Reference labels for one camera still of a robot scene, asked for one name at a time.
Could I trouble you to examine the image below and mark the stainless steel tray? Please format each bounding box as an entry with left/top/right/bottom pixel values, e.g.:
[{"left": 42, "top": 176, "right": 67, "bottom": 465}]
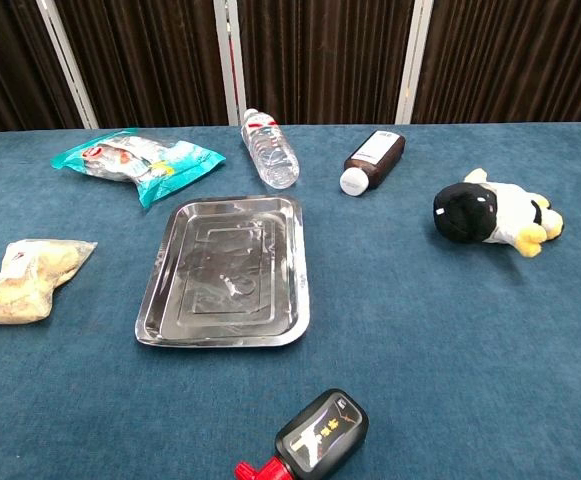
[{"left": 134, "top": 194, "right": 311, "bottom": 349}]

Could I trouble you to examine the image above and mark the clear bag of pastries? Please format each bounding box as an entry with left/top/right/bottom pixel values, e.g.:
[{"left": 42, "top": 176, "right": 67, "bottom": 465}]
[{"left": 0, "top": 238, "right": 98, "bottom": 325}]

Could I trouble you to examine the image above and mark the clear plastic water bottle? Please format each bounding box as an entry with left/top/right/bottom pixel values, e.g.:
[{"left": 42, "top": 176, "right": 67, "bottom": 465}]
[{"left": 240, "top": 108, "right": 301, "bottom": 190}]

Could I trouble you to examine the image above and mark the brown bottle with white cap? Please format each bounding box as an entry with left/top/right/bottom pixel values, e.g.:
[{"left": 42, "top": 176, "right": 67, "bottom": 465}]
[{"left": 339, "top": 129, "right": 406, "bottom": 197}]

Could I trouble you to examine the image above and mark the blue tablecloth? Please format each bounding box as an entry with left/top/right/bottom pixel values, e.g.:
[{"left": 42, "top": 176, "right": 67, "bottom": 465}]
[{"left": 0, "top": 119, "right": 581, "bottom": 480}]

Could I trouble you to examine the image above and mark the teal snack bag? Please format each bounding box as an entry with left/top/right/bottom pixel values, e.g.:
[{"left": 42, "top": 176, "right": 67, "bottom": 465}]
[{"left": 50, "top": 128, "right": 227, "bottom": 209}]

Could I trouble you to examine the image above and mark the dark brown pleated curtain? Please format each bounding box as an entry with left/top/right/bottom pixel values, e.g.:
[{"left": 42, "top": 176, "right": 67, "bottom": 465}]
[{"left": 0, "top": 0, "right": 581, "bottom": 144}]

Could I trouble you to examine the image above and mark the black bottle with red cap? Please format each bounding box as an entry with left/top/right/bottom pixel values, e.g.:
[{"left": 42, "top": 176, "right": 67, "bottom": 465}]
[{"left": 234, "top": 388, "right": 370, "bottom": 480}]

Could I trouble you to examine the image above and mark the black white yellow plush toy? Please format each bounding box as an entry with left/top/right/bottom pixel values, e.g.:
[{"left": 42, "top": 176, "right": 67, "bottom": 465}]
[{"left": 432, "top": 167, "right": 566, "bottom": 258}]

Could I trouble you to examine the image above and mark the white partition frame post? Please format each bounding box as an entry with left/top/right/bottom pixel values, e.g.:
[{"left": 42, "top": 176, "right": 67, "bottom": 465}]
[
  {"left": 213, "top": 0, "right": 248, "bottom": 126},
  {"left": 35, "top": 0, "right": 100, "bottom": 130},
  {"left": 394, "top": 0, "right": 435, "bottom": 125}
]

